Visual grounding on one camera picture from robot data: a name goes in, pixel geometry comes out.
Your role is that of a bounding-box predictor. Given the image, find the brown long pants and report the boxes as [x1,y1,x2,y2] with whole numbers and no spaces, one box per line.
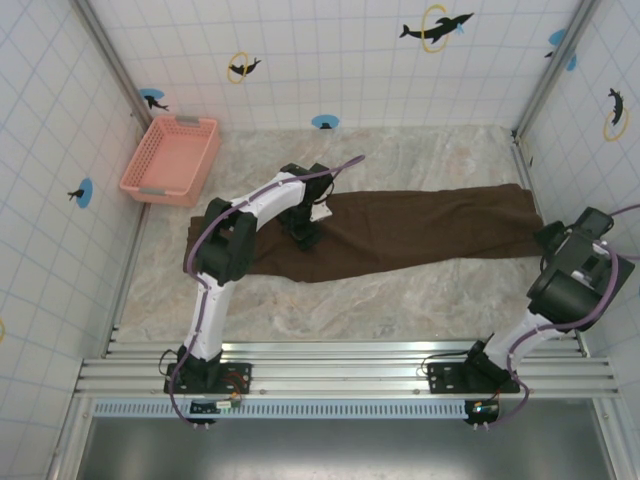
[187,183,549,285]

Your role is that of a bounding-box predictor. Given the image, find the pink plastic basket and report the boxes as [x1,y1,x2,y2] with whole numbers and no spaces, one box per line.
[118,114,223,208]

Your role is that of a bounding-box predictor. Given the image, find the blue circle seal sticker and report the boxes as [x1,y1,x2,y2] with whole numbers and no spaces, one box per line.
[67,178,95,208]

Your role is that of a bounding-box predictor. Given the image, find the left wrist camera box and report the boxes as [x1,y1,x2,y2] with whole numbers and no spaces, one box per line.
[308,199,335,223]

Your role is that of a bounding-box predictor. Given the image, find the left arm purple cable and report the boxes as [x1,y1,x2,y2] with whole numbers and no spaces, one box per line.
[169,154,366,429]

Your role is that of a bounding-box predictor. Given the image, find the dolphin ring sticker upright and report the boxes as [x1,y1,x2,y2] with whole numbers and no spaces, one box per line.
[601,87,630,142]

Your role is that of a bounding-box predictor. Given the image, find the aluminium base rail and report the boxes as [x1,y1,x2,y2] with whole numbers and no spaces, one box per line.
[73,340,624,401]

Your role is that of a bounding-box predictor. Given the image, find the aluminium corner post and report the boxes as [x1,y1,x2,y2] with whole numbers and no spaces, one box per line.
[512,0,604,141]
[69,0,154,129]

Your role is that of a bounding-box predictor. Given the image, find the slotted cable duct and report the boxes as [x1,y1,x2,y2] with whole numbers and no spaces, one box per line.
[92,398,501,419]

